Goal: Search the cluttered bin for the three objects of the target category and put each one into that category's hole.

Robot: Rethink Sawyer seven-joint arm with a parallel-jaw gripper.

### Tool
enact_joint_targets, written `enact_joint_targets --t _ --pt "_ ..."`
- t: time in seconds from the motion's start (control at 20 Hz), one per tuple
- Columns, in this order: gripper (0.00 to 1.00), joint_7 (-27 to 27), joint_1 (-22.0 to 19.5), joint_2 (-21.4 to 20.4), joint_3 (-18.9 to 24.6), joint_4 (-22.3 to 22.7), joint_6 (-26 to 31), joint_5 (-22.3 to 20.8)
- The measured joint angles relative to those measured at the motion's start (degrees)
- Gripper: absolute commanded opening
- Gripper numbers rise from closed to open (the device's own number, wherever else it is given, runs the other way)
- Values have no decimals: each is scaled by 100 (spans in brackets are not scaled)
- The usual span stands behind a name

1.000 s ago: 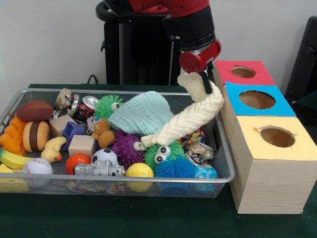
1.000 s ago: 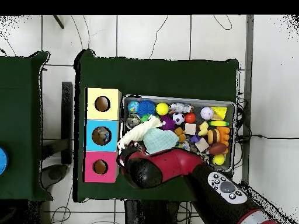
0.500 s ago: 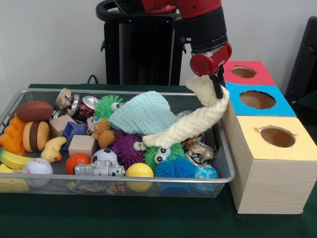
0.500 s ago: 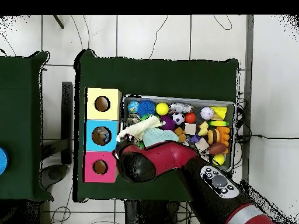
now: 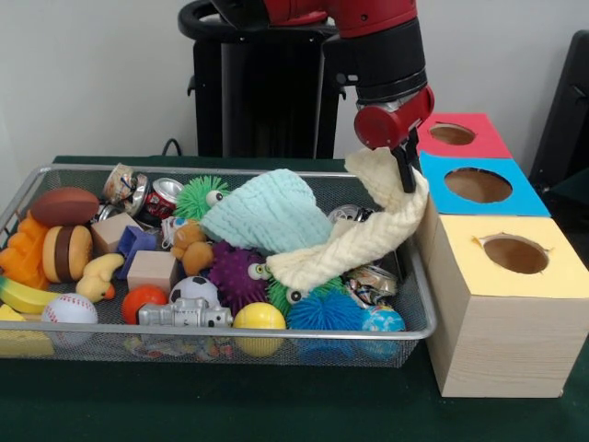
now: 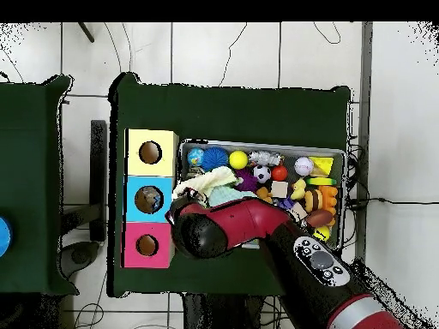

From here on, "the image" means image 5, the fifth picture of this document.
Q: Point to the clear mesh bin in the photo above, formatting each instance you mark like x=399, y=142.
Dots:
x=409, y=304

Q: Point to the small green spiky toy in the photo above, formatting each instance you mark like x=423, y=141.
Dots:
x=281, y=296

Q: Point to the yellow duck toy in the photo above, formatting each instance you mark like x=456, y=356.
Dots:
x=97, y=276

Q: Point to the wooden box with three holes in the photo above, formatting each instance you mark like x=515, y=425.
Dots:
x=506, y=341

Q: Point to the red soda can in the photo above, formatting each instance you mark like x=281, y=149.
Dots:
x=164, y=198

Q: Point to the purple fuzzy toy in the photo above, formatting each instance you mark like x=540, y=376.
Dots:
x=235, y=274

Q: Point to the small wooden block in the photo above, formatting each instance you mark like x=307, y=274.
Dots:
x=152, y=270

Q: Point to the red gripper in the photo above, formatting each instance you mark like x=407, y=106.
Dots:
x=391, y=120

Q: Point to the small soccer ball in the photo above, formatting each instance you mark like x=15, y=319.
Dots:
x=195, y=292

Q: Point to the pale yellow cloth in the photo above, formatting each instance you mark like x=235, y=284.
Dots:
x=363, y=235

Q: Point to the yellow ball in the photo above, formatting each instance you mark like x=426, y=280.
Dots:
x=259, y=318

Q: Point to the blue spiky ball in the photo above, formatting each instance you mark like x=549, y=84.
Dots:
x=327, y=313

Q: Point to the yellow toy banana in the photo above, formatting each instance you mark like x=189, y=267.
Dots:
x=23, y=296

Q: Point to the toy hamburger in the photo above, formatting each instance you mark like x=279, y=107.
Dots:
x=66, y=253

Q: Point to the crushed silver can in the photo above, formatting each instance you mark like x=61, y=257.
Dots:
x=373, y=284
x=124, y=189

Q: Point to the white baseball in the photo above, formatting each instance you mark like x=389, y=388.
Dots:
x=69, y=311

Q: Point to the brown toy football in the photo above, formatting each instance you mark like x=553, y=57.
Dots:
x=64, y=206

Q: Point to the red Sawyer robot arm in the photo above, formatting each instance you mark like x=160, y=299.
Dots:
x=368, y=37

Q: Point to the silver and black can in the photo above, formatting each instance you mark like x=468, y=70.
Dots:
x=348, y=214

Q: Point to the mint green cloth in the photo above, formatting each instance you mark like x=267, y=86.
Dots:
x=267, y=216

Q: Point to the yellow block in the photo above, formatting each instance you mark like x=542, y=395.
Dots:
x=18, y=343

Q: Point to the green fuzzy toy with eyes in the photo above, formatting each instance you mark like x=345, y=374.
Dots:
x=198, y=195

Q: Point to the silver robot toy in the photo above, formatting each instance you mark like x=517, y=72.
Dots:
x=184, y=315

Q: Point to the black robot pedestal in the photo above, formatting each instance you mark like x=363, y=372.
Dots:
x=267, y=101

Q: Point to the small red ball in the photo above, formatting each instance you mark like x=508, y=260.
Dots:
x=143, y=302

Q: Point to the blue globe ball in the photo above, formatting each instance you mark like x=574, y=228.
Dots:
x=382, y=322

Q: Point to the orange plush toy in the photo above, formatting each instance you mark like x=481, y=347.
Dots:
x=191, y=249

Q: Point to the purple block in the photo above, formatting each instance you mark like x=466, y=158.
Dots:
x=133, y=244

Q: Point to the black chair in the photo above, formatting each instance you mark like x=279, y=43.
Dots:
x=566, y=120

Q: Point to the tan wooden cube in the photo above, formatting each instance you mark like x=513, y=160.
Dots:
x=112, y=232

